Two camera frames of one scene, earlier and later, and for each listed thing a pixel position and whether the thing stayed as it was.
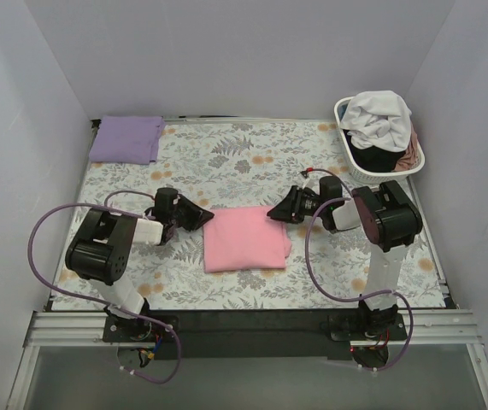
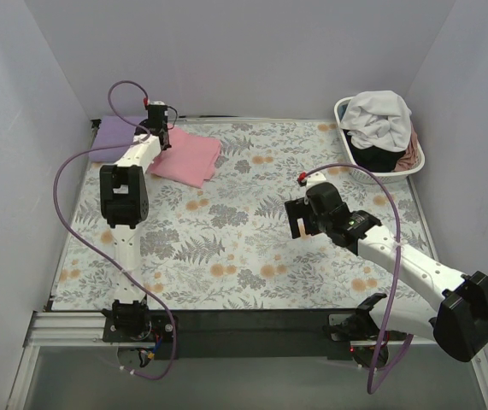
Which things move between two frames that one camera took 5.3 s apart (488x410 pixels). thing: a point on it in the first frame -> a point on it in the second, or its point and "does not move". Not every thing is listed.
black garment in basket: (373, 159) does not move
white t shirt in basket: (378, 119) does not move
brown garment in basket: (411, 157) does not move
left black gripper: (185, 212) -> (162, 139)
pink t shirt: (244, 238) -> (190, 160)
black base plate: (257, 335) does not move
